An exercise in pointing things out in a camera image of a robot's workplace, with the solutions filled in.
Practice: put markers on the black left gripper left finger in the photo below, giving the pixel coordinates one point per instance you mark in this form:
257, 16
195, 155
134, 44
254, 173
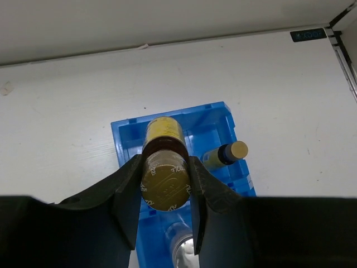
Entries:
93, 228

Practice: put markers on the blue plastic divided bin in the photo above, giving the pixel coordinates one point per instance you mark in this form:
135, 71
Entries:
205, 128

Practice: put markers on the right aluminium frame rail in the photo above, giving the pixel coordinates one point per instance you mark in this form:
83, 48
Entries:
334, 32

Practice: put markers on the dark blue corner label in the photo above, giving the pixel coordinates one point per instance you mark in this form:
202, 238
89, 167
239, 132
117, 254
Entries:
308, 35

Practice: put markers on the brown yellow-label bottle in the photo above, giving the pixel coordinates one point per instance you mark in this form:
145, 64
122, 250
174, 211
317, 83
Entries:
165, 183
225, 155

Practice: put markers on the white blue tall jar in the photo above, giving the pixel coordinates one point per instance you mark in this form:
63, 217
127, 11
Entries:
179, 239

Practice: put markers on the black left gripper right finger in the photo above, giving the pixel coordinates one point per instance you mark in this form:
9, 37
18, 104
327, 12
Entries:
234, 231

